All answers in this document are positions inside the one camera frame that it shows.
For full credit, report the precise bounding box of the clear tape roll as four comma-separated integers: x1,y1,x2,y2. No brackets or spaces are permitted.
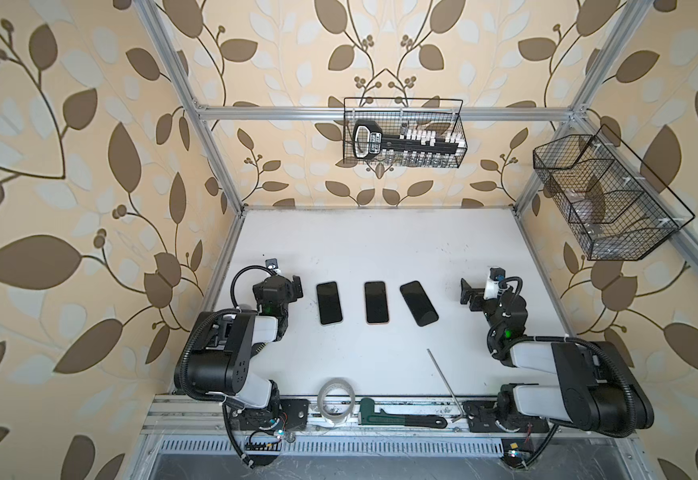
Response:
317,378,356,426

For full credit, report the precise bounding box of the black wire basket wall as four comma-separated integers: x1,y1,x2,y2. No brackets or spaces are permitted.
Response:
342,96,468,169
533,124,696,261

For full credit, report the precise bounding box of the black phone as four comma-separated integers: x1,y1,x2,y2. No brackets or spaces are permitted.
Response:
400,281,439,327
316,281,343,326

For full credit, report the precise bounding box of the thin metal rod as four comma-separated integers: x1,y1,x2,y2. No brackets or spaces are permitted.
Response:
426,348,467,422

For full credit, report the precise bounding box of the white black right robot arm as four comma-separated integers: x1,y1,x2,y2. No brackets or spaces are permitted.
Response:
459,268,655,470

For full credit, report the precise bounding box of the black socket set holder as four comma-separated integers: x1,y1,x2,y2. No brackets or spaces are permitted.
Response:
349,120,467,166

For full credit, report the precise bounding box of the black wire basket right wall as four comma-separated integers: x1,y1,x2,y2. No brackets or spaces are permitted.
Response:
533,124,696,261

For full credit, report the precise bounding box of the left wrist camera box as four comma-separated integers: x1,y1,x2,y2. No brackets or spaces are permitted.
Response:
265,258,279,271

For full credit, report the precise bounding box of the middle phone in pink case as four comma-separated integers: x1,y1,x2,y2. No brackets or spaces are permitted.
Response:
364,281,389,325

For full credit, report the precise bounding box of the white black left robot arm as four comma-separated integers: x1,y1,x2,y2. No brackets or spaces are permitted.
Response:
174,259,303,469

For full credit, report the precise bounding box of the black wire basket back wall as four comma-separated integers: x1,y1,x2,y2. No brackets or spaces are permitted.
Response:
342,96,468,169

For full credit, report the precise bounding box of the green black pipe wrench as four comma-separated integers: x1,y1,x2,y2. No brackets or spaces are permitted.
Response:
359,397,448,429

